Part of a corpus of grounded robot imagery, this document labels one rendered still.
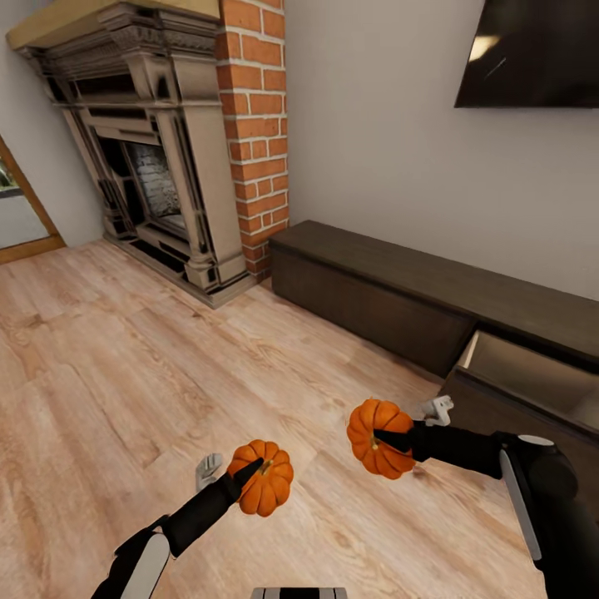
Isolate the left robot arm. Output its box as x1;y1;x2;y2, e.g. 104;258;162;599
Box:
91;453;264;599

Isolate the pumpkin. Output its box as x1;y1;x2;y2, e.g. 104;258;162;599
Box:
347;398;416;480
227;438;294;517

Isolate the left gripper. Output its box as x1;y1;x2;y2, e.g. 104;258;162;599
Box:
186;458;264;535

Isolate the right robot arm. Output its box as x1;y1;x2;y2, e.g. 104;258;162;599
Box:
374;395;599;599

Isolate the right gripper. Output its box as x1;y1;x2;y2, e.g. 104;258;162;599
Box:
374;420;471;470

